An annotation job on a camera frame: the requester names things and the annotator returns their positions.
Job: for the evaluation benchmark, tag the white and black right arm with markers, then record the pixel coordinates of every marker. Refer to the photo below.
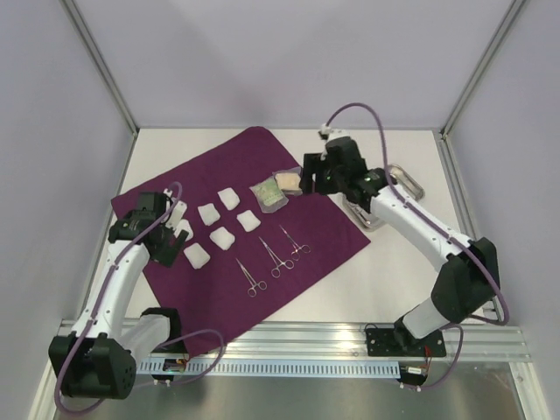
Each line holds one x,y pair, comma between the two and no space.
468,274

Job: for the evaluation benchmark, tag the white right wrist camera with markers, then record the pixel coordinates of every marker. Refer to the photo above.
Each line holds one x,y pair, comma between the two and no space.
327,133

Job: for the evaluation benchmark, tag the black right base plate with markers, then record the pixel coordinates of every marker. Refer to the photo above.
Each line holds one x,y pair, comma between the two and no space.
389,342

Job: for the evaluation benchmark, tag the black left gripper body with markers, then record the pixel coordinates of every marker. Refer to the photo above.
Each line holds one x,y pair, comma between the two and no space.
160,249

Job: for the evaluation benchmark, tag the stainless steel instrument tray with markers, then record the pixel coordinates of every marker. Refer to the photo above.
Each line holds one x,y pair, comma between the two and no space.
408,187

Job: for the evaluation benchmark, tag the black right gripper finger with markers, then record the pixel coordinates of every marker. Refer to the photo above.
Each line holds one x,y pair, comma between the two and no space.
313,162
323,183

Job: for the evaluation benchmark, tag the white slotted cable duct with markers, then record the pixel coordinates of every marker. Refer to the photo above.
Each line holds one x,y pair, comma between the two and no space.
278,368

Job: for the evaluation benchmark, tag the steel forceps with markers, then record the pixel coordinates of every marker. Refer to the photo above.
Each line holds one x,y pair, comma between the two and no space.
254,285
276,271
298,250

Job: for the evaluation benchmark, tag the green gauze in clear pouch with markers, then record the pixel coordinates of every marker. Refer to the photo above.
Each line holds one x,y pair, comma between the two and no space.
269,196

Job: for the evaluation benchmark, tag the white gauze pad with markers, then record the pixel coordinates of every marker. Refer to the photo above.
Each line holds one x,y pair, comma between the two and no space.
248,221
196,256
186,229
208,214
229,198
222,238

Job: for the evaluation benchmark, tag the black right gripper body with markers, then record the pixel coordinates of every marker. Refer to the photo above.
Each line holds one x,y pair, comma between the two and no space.
312,173

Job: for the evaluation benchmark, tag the aluminium mounting rail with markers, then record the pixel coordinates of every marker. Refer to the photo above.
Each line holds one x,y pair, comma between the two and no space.
304,340

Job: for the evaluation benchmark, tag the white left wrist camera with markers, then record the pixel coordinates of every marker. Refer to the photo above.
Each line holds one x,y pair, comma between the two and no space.
178,212

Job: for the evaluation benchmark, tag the aluminium frame post right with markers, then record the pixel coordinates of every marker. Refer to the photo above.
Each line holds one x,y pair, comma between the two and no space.
504,27

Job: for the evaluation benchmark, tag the aluminium frame post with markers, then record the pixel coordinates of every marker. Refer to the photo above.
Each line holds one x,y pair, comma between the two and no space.
79,23
504,27

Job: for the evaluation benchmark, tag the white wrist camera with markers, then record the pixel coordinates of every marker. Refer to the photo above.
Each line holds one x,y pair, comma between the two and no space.
327,133
178,212

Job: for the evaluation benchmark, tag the aluminium frame post left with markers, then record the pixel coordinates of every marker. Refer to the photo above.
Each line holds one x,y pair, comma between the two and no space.
79,23

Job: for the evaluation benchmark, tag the purple cloth drape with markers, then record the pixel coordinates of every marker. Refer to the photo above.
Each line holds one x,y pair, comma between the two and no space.
215,296

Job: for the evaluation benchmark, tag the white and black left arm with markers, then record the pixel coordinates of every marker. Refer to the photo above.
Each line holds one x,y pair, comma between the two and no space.
98,358

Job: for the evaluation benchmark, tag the beige bandage in clear pouch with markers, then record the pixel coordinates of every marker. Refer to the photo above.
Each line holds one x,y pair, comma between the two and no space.
289,180

